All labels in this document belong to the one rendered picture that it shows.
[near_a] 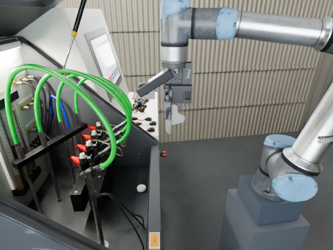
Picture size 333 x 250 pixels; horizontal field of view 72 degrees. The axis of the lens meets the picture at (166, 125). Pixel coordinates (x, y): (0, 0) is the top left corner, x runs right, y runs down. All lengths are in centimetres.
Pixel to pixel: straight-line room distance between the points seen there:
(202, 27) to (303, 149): 44
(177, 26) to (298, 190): 58
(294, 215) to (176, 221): 115
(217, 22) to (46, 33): 72
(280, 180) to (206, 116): 227
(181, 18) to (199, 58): 211
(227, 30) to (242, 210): 73
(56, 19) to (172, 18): 58
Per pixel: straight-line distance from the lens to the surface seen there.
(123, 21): 255
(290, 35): 78
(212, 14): 62
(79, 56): 107
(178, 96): 67
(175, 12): 62
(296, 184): 78
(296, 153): 78
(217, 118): 304
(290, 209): 104
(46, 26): 110
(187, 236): 195
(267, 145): 91
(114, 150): 60
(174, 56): 63
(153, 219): 79
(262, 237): 104
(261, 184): 98
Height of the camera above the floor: 154
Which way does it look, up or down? 27 degrees down
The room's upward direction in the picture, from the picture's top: straight up
